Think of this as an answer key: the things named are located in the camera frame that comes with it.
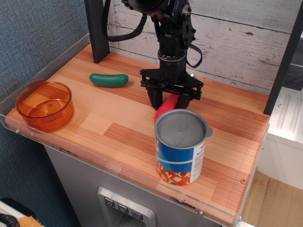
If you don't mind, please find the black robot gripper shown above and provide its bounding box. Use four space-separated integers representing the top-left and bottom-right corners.
140 55 197 110

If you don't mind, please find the pink handled metal spoon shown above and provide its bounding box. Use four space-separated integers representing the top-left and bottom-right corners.
149 74 203 121

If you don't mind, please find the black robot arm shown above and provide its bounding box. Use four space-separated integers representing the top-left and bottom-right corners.
123 0 204 109

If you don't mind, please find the orange transparent plastic bowl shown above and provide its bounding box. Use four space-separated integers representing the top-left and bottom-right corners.
16 79 74 132

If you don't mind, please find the blue soup can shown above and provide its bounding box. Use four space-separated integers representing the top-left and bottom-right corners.
154 109 213 186

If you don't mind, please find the green toy pickle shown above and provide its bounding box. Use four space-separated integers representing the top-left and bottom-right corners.
89 73 129 88

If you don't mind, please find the grey toy fridge cabinet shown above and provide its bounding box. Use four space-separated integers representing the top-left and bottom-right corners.
46 147 219 227

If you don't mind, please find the silver dispenser button panel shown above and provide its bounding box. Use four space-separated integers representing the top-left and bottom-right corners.
98 187 156 227

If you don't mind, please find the white toy sink unit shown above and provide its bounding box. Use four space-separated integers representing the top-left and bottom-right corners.
257 87 303 189

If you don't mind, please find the clear acrylic edge guard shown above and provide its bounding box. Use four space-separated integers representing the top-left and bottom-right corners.
2 36 269 227

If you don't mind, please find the orange cloth item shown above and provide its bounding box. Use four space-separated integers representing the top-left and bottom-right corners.
19 216 42 227

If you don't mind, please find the dark grey left post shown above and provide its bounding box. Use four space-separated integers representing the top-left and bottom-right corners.
84 0 110 63

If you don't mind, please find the dark grey post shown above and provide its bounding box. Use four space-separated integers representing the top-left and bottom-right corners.
84 0 110 63
263 1 303 116

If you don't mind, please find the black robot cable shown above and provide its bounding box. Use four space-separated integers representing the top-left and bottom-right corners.
101 0 204 69

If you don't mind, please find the dark grey right post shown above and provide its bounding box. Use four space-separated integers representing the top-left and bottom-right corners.
263 1 303 116

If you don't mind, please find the black braided cable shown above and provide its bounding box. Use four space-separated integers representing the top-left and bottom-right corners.
0 212 21 227

